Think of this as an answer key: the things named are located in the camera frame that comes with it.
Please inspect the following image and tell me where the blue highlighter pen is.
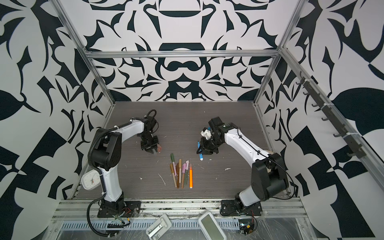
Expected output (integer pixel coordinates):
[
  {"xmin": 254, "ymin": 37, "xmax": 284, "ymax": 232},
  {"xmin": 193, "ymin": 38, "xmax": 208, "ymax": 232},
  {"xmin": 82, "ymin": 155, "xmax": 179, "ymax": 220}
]
[{"xmin": 197, "ymin": 141, "xmax": 204, "ymax": 161}]

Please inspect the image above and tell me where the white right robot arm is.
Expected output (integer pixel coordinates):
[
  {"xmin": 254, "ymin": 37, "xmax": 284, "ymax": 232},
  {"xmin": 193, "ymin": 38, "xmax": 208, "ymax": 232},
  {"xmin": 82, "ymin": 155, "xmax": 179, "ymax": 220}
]
[{"xmin": 197, "ymin": 117, "xmax": 290, "ymax": 209}]

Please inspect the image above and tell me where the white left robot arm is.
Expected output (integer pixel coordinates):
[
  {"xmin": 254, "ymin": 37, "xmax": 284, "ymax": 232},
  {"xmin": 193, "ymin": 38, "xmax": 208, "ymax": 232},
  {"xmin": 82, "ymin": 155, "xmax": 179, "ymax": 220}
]
[{"xmin": 87, "ymin": 114, "xmax": 159, "ymax": 203}]

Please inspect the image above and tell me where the tan marker pen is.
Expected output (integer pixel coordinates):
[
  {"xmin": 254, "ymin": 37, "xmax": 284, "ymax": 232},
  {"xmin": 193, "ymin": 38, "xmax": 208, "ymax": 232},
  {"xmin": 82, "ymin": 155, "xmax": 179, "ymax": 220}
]
[{"xmin": 170, "ymin": 163, "xmax": 178, "ymax": 188}]

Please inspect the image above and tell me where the orange highlighter pen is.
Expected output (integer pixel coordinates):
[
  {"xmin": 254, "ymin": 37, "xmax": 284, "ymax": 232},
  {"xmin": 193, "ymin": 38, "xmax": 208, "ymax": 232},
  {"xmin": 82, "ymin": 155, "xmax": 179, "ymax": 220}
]
[{"xmin": 189, "ymin": 164, "xmax": 194, "ymax": 189}]

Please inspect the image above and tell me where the brown marker pen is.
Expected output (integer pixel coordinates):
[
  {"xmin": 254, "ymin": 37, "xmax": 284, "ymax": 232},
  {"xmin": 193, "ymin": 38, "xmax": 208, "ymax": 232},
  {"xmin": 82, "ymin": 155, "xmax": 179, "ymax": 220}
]
[{"xmin": 175, "ymin": 163, "xmax": 180, "ymax": 189}]

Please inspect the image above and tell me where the grey screen device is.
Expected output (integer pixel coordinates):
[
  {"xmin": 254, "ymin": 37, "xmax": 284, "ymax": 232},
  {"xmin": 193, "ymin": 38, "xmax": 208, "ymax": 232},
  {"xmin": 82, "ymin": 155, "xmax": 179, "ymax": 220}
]
[{"xmin": 198, "ymin": 211, "xmax": 227, "ymax": 240}]

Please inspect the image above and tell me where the white handheld device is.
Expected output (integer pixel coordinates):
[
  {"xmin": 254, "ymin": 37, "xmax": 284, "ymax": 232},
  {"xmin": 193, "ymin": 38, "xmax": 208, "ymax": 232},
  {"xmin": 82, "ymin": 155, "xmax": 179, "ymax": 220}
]
[{"xmin": 146, "ymin": 214, "xmax": 173, "ymax": 240}]

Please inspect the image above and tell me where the small circuit board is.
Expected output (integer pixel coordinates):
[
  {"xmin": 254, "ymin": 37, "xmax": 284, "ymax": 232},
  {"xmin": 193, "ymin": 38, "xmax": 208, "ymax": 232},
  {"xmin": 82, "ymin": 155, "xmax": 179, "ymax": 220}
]
[{"xmin": 239, "ymin": 217, "xmax": 258, "ymax": 235}]

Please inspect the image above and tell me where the black corrugated cable conduit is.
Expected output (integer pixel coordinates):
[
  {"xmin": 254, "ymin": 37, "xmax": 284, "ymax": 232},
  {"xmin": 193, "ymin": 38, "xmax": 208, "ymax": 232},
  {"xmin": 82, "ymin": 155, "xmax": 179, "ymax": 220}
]
[{"xmin": 86, "ymin": 109, "xmax": 158, "ymax": 238}]

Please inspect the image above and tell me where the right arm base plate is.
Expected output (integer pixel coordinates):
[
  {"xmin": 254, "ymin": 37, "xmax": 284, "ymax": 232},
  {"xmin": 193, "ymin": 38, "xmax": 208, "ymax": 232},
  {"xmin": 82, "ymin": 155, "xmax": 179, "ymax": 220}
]
[{"xmin": 220, "ymin": 200, "xmax": 263, "ymax": 217}]

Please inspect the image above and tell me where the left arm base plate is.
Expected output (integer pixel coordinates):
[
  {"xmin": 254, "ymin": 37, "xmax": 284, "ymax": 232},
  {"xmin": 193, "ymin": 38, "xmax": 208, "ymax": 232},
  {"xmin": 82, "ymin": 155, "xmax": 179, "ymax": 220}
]
[{"xmin": 97, "ymin": 200, "xmax": 142, "ymax": 218}]

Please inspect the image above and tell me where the black wall hook rail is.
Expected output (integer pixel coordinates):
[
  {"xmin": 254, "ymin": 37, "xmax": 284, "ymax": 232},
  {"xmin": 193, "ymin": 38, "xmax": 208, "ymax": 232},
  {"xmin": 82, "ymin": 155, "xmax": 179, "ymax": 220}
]
[{"xmin": 297, "ymin": 72, "xmax": 367, "ymax": 159}]

